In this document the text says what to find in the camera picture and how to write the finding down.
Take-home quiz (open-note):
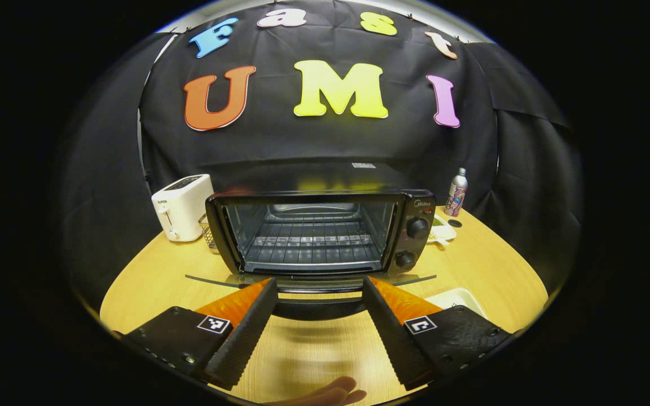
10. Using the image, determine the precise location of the oven wire rack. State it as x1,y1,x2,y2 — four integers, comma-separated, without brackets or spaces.
245,213,385,266

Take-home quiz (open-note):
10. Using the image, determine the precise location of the silver printed bottle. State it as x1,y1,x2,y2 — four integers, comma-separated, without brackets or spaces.
444,167,468,218

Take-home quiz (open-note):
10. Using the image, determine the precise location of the white square plate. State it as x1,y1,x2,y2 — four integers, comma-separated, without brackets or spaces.
424,287,489,320

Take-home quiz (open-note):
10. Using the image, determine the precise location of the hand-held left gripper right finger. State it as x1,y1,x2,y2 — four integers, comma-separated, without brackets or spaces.
362,275,515,391

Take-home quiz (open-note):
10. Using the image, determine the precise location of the white divided snack tray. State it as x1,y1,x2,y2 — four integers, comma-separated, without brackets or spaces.
427,214,458,248

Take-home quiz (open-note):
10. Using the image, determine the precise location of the white toaster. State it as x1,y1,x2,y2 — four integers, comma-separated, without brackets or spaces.
151,174,214,243

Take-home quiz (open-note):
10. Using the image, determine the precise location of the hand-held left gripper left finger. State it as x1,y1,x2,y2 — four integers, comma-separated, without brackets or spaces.
119,276,279,391

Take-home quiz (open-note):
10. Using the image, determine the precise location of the black electric oven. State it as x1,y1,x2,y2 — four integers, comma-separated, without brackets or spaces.
184,162,438,322

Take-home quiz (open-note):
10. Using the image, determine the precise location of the metal wire basket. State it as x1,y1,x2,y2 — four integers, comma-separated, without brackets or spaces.
198,213,219,254

